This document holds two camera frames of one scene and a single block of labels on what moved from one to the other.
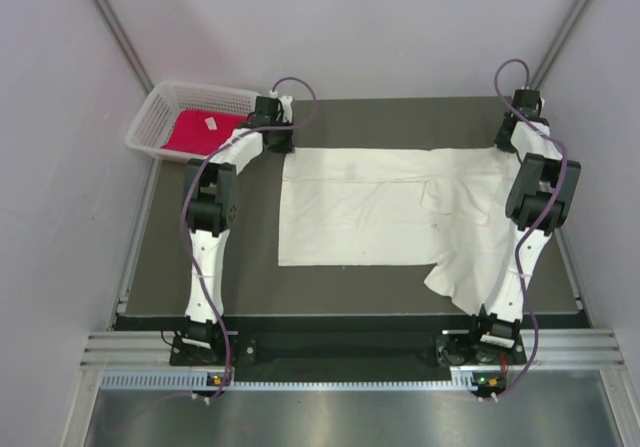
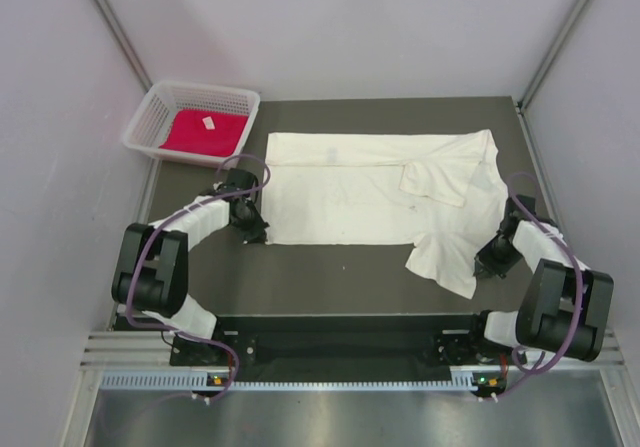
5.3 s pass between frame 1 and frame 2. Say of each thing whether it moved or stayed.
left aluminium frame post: stayed
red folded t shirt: stayed
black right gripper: moved
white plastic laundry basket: stayed
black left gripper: moved
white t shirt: moved
